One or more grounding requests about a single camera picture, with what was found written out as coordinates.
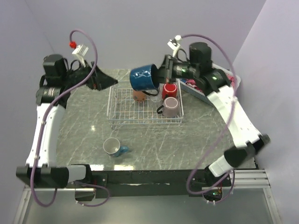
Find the white wire dish rack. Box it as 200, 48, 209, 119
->
107, 81, 184, 127

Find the light blue mug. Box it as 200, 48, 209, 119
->
103, 138, 129, 157

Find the salmon pink mug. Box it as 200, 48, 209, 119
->
133, 90, 146, 102

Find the mauve purple mug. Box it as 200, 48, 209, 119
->
157, 97, 179, 118

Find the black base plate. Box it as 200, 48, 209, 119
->
64, 169, 225, 201

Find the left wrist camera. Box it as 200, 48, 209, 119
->
69, 41, 89, 67

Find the small clear glass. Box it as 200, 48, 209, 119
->
149, 94, 162, 104

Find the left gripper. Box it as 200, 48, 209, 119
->
62, 59, 118, 90

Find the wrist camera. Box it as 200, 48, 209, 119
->
69, 41, 89, 67
167, 35, 182, 57

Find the white plastic basket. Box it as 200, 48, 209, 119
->
179, 63, 241, 106

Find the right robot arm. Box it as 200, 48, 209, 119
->
154, 40, 270, 186

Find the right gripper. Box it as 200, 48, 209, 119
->
146, 55, 198, 84

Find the dark blue mug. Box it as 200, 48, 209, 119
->
129, 64, 159, 96

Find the red mug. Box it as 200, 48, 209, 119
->
162, 84, 178, 100

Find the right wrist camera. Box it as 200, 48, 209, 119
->
167, 35, 182, 57

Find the pink camouflage cloth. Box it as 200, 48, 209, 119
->
181, 72, 237, 91

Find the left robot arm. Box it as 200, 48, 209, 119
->
16, 54, 118, 189

